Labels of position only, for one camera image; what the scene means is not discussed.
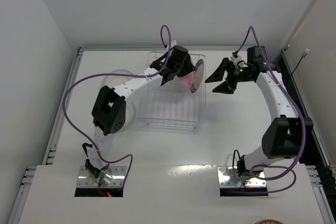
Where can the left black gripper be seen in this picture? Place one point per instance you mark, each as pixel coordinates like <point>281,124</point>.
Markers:
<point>171,69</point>

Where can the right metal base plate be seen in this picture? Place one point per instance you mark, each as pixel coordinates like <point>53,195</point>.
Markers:
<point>229,179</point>

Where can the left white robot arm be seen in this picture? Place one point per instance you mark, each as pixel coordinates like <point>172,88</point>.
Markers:
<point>110,108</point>

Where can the pink plastic plate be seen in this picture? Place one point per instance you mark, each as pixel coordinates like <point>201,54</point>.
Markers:
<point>187,81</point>

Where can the metal base plate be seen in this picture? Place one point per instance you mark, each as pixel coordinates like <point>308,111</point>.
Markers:
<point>229,179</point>
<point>111,177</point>

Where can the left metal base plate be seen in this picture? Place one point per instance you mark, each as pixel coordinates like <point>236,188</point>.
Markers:
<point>111,177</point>

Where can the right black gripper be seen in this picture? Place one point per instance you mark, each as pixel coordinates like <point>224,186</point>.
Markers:
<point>231,76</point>

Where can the clear wire dish rack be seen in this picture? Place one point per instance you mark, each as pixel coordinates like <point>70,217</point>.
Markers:
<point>170,107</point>

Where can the white bowl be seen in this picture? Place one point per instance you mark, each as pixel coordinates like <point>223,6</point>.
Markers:
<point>120,76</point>
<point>130,115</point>

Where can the brown round object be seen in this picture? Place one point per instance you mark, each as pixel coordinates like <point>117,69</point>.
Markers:
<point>269,221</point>

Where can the blue patterned rim plate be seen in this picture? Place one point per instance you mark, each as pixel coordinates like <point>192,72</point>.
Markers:
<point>198,75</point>

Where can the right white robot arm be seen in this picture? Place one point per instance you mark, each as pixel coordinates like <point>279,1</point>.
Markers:
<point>286,135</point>

